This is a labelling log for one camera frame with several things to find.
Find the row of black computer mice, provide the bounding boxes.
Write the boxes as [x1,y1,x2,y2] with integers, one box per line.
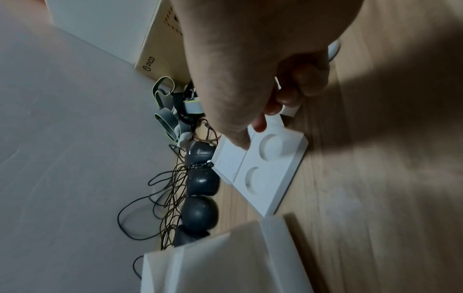
[117,117,221,279]

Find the small white box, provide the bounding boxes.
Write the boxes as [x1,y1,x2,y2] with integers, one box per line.
[273,76,302,117]

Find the pile of grey green straps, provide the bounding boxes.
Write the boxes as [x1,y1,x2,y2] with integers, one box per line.
[151,75,203,147]

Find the white cardboard box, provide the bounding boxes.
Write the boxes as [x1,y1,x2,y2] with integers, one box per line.
[139,213,316,293]

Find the cardboard box with black print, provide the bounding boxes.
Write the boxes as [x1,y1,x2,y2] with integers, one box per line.
[133,0,192,84]

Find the white insert tray with holes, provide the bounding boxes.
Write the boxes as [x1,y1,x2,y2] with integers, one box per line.
[210,114,310,218]

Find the black angular gaming mouse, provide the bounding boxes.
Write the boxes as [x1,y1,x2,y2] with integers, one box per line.
[184,140,217,170]

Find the plain black computer mouse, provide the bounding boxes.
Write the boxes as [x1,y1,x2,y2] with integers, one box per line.
[184,168,221,198]
[171,224,211,248]
[179,195,219,233]

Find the white round puck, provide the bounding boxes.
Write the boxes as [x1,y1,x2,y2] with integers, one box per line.
[327,38,342,62]

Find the person's right hand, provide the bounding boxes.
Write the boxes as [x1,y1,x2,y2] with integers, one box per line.
[170,0,366,151]

